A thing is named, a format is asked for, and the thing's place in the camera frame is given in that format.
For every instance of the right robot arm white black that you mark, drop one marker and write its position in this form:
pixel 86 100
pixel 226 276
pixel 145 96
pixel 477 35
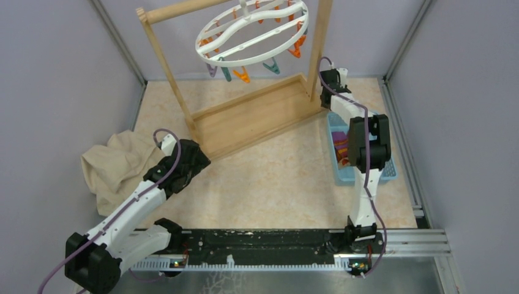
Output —
pixel 369 149

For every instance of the teal right clothes clip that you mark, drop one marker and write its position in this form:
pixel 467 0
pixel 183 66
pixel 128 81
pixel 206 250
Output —
pixel 273 66

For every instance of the orange right clothes clip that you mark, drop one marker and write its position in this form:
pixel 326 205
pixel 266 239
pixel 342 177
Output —
pixel 296 50

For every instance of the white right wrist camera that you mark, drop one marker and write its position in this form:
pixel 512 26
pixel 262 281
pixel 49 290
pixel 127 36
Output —
pixel 342 75

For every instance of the teal clothes clip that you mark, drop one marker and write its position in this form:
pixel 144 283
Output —
pixel 226 74
pixel 273 66

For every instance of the beige crumpled cloth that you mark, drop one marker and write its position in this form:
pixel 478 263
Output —
pixel 114 170

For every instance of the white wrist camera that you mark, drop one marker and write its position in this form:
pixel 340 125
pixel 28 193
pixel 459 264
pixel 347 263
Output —
pixel 168 144
pixel 342 75

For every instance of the orange left clothes clip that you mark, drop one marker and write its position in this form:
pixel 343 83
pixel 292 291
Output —
pixel 206 41

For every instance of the light blue plastic basket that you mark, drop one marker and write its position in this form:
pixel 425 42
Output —
pixel 345 176

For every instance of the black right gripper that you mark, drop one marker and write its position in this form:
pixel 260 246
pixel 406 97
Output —
pixel 344 87

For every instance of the purple clothes clip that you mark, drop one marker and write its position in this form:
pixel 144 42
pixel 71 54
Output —
pixel 212 70

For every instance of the wooden hanger stand frame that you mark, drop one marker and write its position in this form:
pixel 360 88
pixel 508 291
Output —
pixel 249 119

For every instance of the orange clothes clip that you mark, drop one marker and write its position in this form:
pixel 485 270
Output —
pixel 296 50
pixel 206 41
pixel 242 74

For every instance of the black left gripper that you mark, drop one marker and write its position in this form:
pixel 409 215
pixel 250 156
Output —
pixel 201 162

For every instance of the purple red striped sock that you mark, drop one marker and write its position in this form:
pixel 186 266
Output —
pixel 340 144

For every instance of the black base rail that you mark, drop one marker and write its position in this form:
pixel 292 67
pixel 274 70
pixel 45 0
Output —
pixel 291 250

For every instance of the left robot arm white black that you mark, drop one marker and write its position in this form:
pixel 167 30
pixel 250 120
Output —
pixel 97 259

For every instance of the orange front clothes clip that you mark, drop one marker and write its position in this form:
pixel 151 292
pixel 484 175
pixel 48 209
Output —
pixel 242 74

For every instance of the white round clip hanger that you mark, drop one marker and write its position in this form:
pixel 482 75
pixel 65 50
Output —
pixel 252 32

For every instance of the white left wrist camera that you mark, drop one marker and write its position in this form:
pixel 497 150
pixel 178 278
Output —
pixel 168 144

